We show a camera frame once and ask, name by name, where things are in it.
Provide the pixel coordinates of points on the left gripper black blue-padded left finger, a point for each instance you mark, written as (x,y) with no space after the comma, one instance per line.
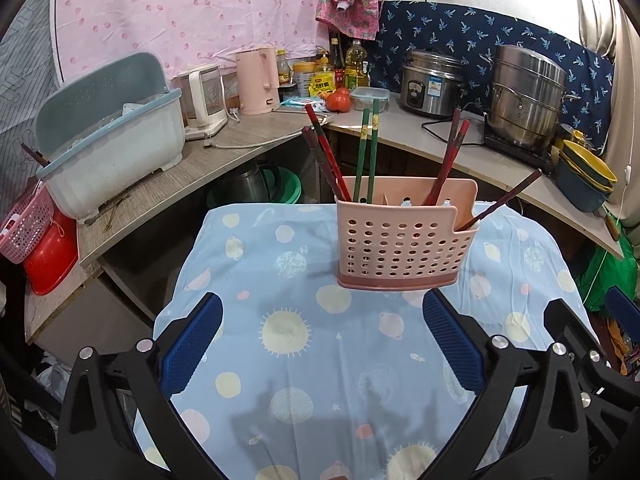
(95,440)

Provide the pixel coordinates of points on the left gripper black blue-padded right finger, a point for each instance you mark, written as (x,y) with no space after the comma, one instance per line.
(549,439)

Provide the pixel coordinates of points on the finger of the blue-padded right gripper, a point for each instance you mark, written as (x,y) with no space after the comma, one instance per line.
(622,308)

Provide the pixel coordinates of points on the pink perforated utensil holder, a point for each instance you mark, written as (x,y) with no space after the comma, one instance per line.
(397,244)

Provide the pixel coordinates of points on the green chopstick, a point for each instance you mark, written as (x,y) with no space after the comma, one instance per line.
(363,139)
(373,149)

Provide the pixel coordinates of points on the dark red chopstick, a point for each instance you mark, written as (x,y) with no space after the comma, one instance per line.
(432,197)

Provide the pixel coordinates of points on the green plastic bag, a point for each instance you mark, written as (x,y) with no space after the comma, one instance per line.
(598,271)

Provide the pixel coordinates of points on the yellow and blue bowls stack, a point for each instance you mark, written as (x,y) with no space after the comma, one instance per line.
(583,178)

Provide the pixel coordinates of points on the dark brown leaning chopstick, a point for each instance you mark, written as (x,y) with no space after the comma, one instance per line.
(520,187)

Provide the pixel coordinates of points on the black induction cooker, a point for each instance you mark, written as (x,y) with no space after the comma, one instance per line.
(527,156)

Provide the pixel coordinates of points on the red plastic basin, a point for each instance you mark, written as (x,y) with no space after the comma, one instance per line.
(54,257)

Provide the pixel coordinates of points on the light blue patterned tablecloth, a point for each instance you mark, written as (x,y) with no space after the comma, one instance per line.
(306,379)

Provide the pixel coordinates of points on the pink plastic basket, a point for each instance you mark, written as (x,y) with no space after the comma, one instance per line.
(27,222)

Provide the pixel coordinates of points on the large steel steamer pot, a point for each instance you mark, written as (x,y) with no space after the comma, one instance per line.
(527,91)

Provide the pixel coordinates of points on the steel rice cooker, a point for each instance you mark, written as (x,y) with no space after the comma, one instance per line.
(431,83)

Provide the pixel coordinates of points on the navy floral backsplash cloth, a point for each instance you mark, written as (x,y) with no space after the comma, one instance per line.
(472,36)

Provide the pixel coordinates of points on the green plastic basin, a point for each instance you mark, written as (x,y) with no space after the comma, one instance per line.
(290,189)

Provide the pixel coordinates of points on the blue-grey dish drainer box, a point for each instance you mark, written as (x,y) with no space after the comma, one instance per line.
(106,131)

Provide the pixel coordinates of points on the clear food container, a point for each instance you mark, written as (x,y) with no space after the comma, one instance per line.
(366,97)

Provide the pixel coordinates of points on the red tomato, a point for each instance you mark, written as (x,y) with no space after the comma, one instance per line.
(338,101)

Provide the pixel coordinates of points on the white electric kettle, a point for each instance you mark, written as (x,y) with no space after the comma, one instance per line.
(202,101)

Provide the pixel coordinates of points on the cooking oil bottle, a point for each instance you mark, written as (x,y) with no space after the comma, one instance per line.
(356,66)

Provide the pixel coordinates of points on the wet wipes packet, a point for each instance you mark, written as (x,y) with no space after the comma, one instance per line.
(300,103)

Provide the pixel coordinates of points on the red chopstick in holder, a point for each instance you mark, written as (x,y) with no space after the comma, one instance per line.
(326,147)

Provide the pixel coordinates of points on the yellow seasoning packet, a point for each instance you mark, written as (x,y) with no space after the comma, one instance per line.
(322,84)

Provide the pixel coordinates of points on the pink electric kettle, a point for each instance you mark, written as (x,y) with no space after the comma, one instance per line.
(258,81)

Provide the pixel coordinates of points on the pink dotted curtain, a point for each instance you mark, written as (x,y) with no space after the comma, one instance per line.
(88,34)

